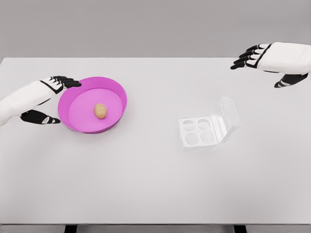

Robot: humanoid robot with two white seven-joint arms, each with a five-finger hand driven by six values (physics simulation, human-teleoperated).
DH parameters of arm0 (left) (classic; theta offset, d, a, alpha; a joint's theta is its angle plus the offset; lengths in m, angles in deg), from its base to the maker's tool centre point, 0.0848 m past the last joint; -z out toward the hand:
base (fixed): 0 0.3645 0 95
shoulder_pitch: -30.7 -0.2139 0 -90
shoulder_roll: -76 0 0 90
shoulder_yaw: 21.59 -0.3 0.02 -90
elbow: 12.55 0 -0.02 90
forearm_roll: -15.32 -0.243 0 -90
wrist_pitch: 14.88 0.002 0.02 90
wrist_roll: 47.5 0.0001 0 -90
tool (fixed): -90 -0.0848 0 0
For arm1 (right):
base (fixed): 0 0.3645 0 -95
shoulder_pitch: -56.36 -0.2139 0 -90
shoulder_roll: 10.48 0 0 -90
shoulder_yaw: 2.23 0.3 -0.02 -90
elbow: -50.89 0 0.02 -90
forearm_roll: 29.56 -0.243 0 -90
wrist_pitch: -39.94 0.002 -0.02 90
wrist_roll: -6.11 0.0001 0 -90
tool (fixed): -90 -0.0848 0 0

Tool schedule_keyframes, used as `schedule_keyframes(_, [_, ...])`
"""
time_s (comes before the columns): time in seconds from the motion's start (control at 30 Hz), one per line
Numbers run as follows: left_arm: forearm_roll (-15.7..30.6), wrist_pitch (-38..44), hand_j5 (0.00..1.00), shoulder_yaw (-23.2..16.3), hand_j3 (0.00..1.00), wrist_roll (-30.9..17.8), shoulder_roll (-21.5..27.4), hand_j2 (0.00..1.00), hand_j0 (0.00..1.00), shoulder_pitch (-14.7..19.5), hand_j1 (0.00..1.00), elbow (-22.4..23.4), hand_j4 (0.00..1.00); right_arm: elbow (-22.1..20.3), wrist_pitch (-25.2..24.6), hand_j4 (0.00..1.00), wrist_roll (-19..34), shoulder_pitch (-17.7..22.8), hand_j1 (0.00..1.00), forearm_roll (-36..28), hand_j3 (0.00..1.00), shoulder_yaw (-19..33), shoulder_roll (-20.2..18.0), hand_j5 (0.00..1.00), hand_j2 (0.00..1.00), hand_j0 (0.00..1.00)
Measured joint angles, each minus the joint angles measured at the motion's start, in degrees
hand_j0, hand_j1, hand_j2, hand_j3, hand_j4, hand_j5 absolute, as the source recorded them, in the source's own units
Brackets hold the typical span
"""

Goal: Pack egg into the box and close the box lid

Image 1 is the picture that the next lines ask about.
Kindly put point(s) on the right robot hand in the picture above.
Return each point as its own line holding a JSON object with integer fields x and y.
{"x": 281, "y": 57}

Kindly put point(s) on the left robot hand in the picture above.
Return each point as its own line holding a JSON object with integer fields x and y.
{"x": 36, "y": 93}

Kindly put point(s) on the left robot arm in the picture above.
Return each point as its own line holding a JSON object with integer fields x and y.
{"x": 5, "y": 109}

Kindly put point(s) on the brown egg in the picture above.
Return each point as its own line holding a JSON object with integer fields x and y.
{"x": 100, "y": 111}

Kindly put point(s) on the clear plastic egg box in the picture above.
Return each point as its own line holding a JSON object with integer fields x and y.
{"x": 209, "y": 128}

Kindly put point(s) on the pink round bowl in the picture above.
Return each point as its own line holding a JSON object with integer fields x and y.
{"x": 97, "y": 106}

